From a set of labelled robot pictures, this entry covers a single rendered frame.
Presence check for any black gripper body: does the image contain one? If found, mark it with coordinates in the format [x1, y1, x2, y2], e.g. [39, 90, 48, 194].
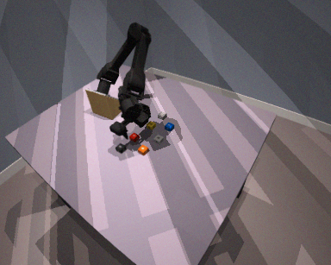
[109, 103, 150, 136]

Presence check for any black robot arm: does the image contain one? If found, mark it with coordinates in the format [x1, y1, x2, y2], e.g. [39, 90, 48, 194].
[96, 22, 152, 127]

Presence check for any blue block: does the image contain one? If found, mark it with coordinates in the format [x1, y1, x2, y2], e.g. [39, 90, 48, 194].
[165, 123, 174, 132]

